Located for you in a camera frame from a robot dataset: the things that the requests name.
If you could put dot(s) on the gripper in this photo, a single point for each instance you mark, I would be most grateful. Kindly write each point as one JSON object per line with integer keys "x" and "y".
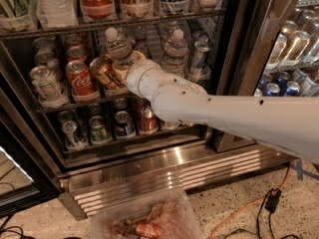
{"x": 136, "y": 77}

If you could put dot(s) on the clear water bottle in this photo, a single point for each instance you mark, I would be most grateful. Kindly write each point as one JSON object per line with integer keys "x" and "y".
{"x": 119, "y": 47}
{"x": 175, "y": 51}

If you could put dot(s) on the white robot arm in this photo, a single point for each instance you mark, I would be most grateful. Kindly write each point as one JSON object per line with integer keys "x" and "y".
{"x": 289, "y": 124}

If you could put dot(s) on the blue can bottom shelf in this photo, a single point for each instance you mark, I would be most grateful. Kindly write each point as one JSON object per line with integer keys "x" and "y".
{"x": 124, "y": 125}

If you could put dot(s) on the red can bottom shelf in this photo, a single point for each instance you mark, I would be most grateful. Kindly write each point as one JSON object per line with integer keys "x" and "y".
{"x": 147, "y": 121}

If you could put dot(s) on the green can bottom shelf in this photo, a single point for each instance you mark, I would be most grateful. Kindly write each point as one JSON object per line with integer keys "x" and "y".
{"x": 98, "y": 131}

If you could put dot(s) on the red coca-cola bottle top shelf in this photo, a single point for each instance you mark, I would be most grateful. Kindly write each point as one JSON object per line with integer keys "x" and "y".
{"x": 96, "y": 9}

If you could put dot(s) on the white bottle top shelf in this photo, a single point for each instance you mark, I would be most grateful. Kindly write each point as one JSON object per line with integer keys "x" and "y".
{"x": 56, "y": 13}

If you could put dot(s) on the blue pepsi can right fridge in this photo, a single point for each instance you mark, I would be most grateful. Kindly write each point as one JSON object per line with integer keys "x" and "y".
{"x": 292, "y": 88}

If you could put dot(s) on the orange soda can front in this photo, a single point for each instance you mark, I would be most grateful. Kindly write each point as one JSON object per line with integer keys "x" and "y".
{"x": 102, "y": 70}

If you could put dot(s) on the red coca-cola can front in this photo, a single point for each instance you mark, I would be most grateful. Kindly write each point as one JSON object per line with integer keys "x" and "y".
{"x": 81, "y": 81}

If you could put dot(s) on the red coca-cola can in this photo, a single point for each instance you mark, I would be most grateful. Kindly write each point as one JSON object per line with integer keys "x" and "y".
{"x": 81, "y": 81}
{"x": 77, "y": 54}

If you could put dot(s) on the white silver can front left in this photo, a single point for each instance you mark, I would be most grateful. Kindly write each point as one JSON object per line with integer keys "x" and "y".
{"x": 51, "y": 94}

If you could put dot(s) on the blue white can bottom left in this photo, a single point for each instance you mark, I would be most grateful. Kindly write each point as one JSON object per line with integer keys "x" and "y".
{"x": 73, "y": 136}

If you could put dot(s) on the blue white slim can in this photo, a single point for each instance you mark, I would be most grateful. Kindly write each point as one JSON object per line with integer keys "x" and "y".
{"x": 198, "y": 58}

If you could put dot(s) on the clear plastic bin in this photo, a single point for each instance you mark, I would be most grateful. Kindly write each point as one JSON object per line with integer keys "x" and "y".
{"x": 169, "y": 209}

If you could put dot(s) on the red can in bin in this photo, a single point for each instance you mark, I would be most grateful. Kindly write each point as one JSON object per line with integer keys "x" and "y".
{"x": 150, "y": 231}

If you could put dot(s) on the black power adapter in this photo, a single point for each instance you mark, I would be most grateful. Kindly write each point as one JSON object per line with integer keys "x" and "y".
{"x": 272, "y": 200}

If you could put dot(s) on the steel fridge door frame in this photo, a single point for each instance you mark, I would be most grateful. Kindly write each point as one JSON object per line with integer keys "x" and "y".
{"x": 249, "y": 31}

